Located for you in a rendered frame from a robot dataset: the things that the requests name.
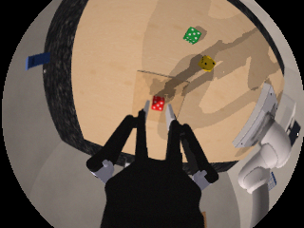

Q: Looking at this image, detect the tan square mat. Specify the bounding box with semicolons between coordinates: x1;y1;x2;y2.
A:
132;71;189;124

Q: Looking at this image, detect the yellow die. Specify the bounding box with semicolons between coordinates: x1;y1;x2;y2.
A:
198;55;216;71

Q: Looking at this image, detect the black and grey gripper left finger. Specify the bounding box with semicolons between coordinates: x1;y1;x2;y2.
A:
86;100;151;192

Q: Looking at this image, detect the red die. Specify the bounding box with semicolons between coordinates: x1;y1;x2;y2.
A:
151;96;164;111

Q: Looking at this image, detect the green die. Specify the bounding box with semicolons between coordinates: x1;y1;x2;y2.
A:
183;27;201;45

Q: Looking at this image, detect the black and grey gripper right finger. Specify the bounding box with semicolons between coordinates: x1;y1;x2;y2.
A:
165;104;219;194

